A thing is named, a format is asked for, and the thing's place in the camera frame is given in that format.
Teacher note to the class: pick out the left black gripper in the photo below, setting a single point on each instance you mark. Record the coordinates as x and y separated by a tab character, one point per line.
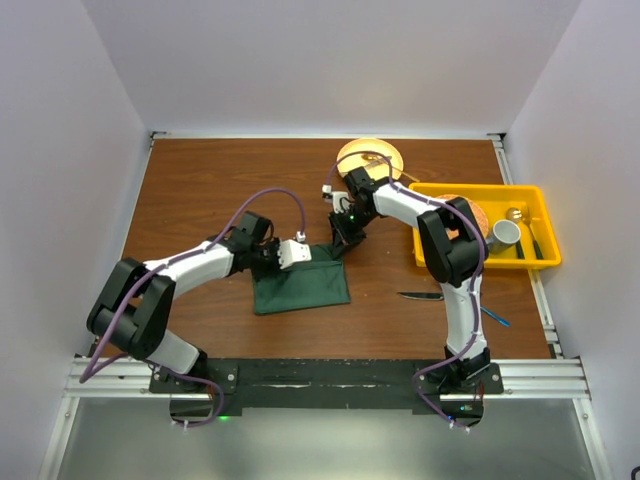
274	247

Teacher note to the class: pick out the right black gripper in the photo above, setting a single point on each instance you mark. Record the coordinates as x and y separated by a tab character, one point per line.
343	238

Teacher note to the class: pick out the dark green cloth napkin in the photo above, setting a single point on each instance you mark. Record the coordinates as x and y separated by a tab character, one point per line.
320	282

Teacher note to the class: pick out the silver fork on plate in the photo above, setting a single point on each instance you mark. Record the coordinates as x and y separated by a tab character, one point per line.
376	159

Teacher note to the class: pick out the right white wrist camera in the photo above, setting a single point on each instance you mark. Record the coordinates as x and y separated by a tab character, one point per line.
339	201

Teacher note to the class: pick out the grey mug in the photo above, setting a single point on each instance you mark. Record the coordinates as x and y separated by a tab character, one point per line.
503	234

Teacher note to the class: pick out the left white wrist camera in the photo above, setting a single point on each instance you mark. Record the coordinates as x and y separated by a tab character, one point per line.
293	251

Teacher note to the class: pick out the gold spoon in bin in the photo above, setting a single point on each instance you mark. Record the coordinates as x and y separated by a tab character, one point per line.
518	216

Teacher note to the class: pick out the orange woven coaster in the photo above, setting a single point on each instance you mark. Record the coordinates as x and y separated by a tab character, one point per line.
479	214

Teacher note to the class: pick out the yellow round plate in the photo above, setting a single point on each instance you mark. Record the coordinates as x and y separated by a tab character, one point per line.
350	154

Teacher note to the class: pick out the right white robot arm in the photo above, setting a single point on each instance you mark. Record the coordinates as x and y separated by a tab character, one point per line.
454	252

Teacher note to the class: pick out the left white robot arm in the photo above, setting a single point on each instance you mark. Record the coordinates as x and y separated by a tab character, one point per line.
132	311

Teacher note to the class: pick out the yellow plastic bin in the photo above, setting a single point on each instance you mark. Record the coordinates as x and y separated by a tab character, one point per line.
495	200

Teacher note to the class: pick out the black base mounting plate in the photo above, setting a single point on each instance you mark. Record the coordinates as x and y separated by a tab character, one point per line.
373	384

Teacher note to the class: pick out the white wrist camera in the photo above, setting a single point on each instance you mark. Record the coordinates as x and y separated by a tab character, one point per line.
293	251
339	201

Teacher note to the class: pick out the aluminium frame rail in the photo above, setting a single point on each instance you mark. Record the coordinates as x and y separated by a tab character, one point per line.
521	379

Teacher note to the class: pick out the dark handled utensil in bin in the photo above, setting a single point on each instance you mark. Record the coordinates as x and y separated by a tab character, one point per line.
536	246

